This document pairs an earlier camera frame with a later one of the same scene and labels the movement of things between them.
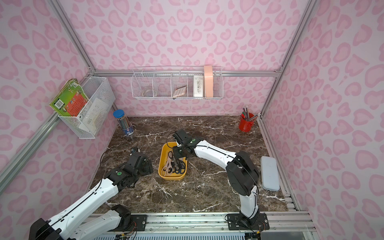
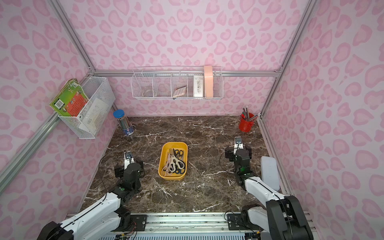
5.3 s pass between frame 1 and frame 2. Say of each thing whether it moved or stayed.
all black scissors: moved
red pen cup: stayed
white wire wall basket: stayed
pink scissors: stayed
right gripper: moved
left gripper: moved
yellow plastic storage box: stayed
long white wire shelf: stayed
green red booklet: stayed
